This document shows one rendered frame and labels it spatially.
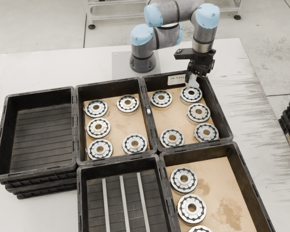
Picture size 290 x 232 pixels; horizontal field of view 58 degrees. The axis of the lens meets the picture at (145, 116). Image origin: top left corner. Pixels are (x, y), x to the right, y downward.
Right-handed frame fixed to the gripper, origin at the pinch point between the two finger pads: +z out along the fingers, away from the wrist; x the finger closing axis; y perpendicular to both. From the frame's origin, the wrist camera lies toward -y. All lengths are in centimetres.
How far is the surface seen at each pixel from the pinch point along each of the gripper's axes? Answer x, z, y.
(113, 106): -21.8, 13.1, -26.8
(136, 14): 129, 82, -127
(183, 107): -4.1, 13.1, 0.7
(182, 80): 6.2, 8.4, -6.8
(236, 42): 70, 26, -2
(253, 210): -32, 9, 44
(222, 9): 189, 83, -54
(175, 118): -11.2, 13.1, 0.5
